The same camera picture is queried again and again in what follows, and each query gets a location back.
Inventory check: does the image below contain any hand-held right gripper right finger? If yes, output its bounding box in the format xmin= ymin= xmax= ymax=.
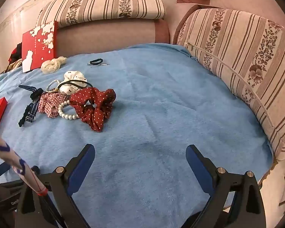
xmin=183 ymin=144 xmax=268 ymax=228

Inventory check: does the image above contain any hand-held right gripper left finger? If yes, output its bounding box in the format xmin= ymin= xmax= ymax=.
xmin=15 ymin=144 xmax=96 ymax=228

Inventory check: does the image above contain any white cherry print scrunchie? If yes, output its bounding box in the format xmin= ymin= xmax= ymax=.
xmin=58 ymin=71 xmax=88 ymax=94

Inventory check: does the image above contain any red polka dot scrunchie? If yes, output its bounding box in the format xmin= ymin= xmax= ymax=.
xmin=69 ymin=87 xmax=116 ymax=132

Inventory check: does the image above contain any blue blanket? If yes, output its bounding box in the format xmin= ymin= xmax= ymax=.
xmin=0 ymin=43 xmax=275 ymax=228

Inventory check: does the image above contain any red plaid scrunchie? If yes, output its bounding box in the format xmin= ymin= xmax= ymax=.
xmin=38 ymin=93 xmax=70 ymax=119

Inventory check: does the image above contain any thin black headband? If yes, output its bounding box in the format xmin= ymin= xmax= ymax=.
xmin=58 ymin=79 xmax=93 ymax=91

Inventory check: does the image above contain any cream fluffy scrunchie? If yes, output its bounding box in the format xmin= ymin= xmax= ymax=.
xmin=40 ymin=56 xmax=67 ymax=74

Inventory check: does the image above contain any tan patterned cloth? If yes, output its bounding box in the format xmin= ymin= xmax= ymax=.
xmin=5 ymin=59 xmax=23 ymax=74

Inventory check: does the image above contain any striped floral zippered cushion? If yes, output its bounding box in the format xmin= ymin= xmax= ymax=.
xmin=177 ymin=8 xmax=285 ymax=162

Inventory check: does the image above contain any red floral gift box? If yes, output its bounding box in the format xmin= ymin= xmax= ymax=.
xmin=22 ymin=21 xmax=59 ymax=73

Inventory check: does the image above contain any pink sofa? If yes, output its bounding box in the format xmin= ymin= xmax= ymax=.
xmin=55 ymin=0 xmax=285 ymax=60

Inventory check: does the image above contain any red and black cloth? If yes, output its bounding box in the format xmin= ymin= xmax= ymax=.
xmin=8 ymin=43 xmax=23 ymax=63

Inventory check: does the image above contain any striped floral long cushion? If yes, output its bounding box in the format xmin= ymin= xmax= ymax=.
xmin=37 ymin=0 xmax=165 ymax=29

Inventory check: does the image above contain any large pearl bracelet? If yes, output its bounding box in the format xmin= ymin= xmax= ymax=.
xmin=58 ymin=99 xmax=79 ymax=120

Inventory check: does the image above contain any navy striped ribbon hair tie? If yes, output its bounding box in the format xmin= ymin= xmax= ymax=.
xmin=18 ymin=85 xmax=42 ymax=123

